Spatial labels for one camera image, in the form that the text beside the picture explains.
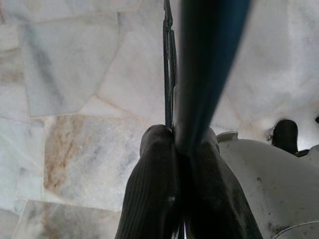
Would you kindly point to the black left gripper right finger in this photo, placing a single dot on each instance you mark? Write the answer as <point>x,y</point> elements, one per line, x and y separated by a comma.
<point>216,189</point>

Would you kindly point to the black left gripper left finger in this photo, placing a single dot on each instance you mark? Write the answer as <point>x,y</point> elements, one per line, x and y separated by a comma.
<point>149,186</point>

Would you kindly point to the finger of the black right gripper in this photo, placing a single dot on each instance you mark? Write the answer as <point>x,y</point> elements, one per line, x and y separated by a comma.
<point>285,135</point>

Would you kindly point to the dark grey plastic hanger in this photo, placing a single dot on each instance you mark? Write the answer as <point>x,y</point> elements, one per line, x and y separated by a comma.
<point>207,62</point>

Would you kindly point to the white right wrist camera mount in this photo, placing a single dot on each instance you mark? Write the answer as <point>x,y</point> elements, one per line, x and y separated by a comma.
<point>274,186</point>

